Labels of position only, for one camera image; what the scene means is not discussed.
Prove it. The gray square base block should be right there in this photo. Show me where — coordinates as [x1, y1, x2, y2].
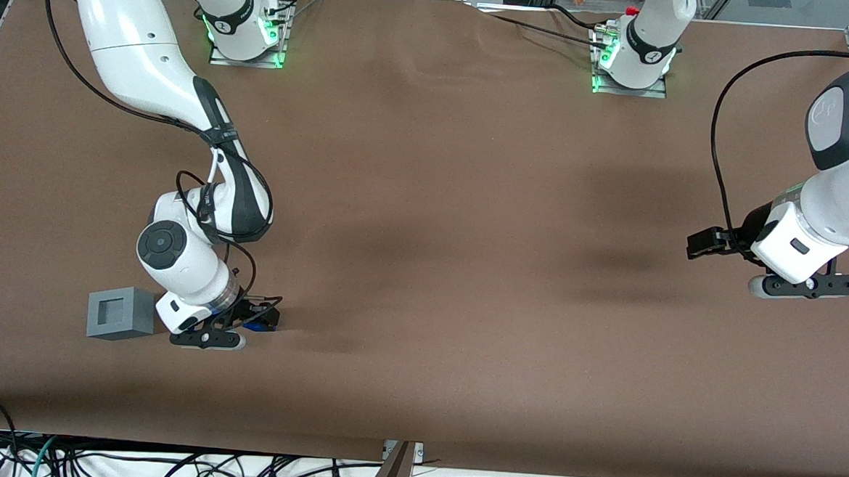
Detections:
[86, 284, 158, 343]

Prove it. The brown table cover sheet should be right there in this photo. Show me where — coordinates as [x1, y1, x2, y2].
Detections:
[0, 0, 849, 477]

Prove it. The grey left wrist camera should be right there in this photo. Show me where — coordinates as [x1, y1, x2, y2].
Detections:
[747, 269, 849, 303]

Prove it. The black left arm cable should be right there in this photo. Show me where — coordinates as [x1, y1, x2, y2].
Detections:
[705, 44, 849, 250]

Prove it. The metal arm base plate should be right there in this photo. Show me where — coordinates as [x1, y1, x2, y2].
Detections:
[591, 73, 668, 100]
[208, 42, 288, 70]

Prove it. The teal floor cable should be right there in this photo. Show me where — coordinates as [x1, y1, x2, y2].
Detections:
[23, 432, 59, 477]

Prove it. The small metal edge bracket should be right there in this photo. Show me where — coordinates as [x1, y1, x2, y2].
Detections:
[382, 440, 425, 465]

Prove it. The short black base cable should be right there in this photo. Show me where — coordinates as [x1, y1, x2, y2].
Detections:
[548, 4, 612, 32]

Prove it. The long black base cable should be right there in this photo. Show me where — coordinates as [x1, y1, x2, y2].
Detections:
[467, 4, 604, 49]

